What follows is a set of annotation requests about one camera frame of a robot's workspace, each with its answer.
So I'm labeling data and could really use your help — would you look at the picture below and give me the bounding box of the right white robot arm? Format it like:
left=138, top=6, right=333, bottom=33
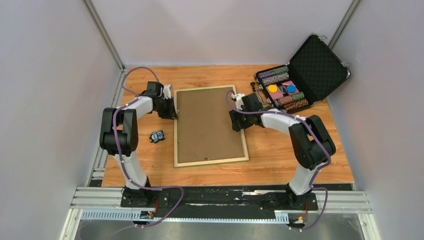
left=225, top=90, right=336, bottom=209

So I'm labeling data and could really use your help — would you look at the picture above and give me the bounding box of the yellow dealer button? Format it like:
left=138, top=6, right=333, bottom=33
left=267, top=84, right=279, bottom=93

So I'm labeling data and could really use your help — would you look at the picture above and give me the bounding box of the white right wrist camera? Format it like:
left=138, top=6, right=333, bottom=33
left=231, top=93, right=246, bottom=111

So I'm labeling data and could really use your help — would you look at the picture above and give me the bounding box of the green poker chip row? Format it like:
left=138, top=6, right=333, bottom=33
left=291, top=92, right=305, bottom=102

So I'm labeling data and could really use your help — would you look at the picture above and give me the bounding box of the black poker chip case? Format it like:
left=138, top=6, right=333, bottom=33
left=254, top=34, right=351, bottom=114

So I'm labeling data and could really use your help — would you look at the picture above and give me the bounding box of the blue dealer button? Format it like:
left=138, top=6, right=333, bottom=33
left=286, top=84, right=297, bottom=94

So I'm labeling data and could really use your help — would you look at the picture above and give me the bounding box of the clear dealer button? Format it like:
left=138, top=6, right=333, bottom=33
left=278, top=86, right=287, bottom=95

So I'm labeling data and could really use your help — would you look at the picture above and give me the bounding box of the orange black chip row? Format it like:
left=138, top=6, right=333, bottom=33
left=283, top=98, right=309, bottom=112

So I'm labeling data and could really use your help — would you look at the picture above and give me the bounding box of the blue yellow chip row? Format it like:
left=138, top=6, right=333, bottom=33
left=262, top=72, right=290, bottom=87

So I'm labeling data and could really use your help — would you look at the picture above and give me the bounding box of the red playing card deck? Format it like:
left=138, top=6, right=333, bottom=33
left=265, top=86, right=284, bottom=100

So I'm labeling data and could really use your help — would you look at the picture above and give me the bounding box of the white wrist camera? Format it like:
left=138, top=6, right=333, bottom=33
left=162, top=84, right=173, bottom=100
left=231, top=93, right=246, bottom=111

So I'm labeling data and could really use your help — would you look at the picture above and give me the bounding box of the wooden picture frame green trim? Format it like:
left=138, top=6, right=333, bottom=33
left=173, top=84, right=250, bottom=169

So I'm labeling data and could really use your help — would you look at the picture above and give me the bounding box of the top blue green chip row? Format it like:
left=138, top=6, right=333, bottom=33
left=258, top=65, right=289, bottom=79

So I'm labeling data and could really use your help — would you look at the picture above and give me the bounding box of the red poker chip row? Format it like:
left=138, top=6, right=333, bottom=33
left=277, top=95, right=294, bottom=106

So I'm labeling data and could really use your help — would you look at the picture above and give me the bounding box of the black mounting base rail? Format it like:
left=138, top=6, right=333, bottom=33
left=70, top=185, right=372, bottom=224

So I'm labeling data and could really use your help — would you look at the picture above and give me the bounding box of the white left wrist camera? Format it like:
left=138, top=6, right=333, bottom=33
left=162, top=84, right=173, bottom=100

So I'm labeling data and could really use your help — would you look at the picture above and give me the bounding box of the small blue owl toy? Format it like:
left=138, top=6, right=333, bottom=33
left=149, top=130, right=166, bottom=144

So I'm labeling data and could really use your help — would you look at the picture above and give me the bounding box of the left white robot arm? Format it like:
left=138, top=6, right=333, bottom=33
left=99, top=81, right=178, bottom=207

